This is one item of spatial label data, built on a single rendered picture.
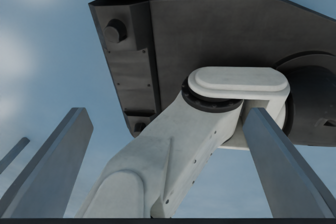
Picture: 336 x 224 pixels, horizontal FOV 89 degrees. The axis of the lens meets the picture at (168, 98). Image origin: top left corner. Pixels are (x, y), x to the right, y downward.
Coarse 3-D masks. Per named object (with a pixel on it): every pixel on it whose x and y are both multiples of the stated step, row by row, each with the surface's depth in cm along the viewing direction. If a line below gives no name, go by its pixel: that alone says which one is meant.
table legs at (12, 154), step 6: (24, 138) 121; (18, 144) 118; (24, 144) 120; (12, 150) 114; (18, 150) 116; (6, 156) 111; (12, 156) 112; (0, 162) 108; (6, 162) 109; (0, 168) 106
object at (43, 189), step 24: (72, 120) 9; (48, 144) 8; (72, 144) 9; (24, 168) 7; (48, 168) 7; (72, 168) 9; (24, 192) 6; (48, 192) 7; (0, 216) 5; (24, 216) 6; (48, 216) 7
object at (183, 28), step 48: (96, 0) 43; (144, 0) 40; (192, 0) 39; (240, 0) 37; (288, 0) 46; (144, 48) 45; (192, 48) 46; (240, 48) 44; (288, 48) 42; (144, 96) 56; (288, 96) 36
